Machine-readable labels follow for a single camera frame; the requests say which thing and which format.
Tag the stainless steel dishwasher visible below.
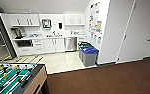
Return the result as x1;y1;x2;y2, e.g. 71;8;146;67
64;36;78;53

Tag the white narrow drawer unit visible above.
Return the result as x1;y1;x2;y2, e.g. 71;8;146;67
76;34;89;46

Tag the blue lid recycling bin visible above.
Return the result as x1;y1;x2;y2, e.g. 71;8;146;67
81;46;100;67

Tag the white door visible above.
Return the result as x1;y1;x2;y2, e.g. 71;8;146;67
117;0;150;65

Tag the green foosball table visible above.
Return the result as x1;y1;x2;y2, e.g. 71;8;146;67
0;54;51;94

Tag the large printed wall poster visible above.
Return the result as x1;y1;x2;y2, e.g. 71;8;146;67
87;1;103;45

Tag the wide white wall cabinet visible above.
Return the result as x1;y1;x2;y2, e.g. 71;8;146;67
7;13;41;28

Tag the metal door handle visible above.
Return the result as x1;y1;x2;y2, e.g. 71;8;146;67
145;37;150;43

